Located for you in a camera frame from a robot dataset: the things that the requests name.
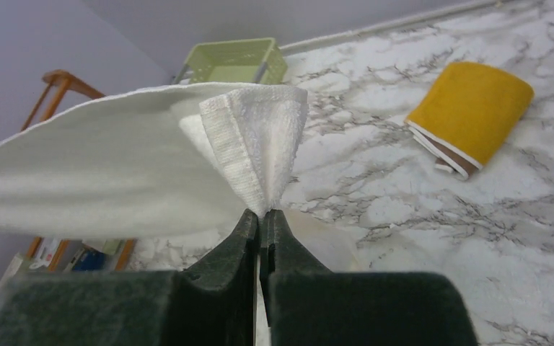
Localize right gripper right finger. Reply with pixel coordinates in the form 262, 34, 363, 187
260, 210, 478, 346

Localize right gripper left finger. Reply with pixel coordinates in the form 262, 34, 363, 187
0, 210, 258, 345

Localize white towel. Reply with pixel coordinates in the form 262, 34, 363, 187
0, 82, 308, 239

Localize green plastic basket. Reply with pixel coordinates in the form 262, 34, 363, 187
172, 37, 288, 84

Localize yellow folded towel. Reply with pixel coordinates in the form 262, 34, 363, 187
404, 62, 535, 180

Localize wooden rack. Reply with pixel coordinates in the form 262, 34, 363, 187
0, 69, 137, 273

